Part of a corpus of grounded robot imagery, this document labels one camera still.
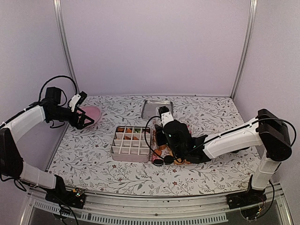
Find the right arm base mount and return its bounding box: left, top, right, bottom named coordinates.
left=226, top=188, right=267, bottom=209

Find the silver metal tray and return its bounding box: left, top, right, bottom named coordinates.
left=141, top=100, right=173, bottom=120

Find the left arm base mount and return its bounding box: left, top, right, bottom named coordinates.
left=44, top=189, right=86, bottom=209

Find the aluminium frame post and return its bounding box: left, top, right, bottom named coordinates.
left=230, top=0, right=258, bottom=100
left=53, top=0, right=80, bottom=92

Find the pink divided cookie tin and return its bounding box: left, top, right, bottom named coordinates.
left=111, top=126, right=151, bottom=163

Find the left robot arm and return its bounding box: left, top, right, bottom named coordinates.
left=0, top=87, right=94, bottom=203

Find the right aluminium frame post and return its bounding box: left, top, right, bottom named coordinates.
left=230, top=0, right=258, bottom=100

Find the black sandwich cookie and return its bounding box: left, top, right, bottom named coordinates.
left=153, top=159, right=164, bottom=166
left=164, top=155, right=174, bottom=165

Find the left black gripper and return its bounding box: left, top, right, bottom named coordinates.
left=49, top=105, right=95, bottom=129

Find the black sandwich cookie left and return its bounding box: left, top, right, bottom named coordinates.
left=153, top=159, right=164, bottom=166

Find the black sandwich cookie right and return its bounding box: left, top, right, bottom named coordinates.
left=164, top=155, right=174, bottom=165

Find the front aluminium rail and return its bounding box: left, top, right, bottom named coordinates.
left=20, top=183, right=294, bottom=225

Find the black camera cable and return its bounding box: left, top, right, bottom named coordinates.
left=38, top=75, right=79, bottom=99

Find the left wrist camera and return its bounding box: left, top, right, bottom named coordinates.
left=67, top=91, right=87, bottom=112

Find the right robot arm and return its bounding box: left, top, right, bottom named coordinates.
left=155, top=106, right=295, bottom=205

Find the left aluminium frame post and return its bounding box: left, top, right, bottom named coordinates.
left=53, top=0, right=80, bottom=92

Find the floral cookie tray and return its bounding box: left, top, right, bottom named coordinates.
left=153, top=120, right=200, bottom=165

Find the pink plate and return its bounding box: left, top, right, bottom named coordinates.
left=80, top=106, right=101, bottom=127

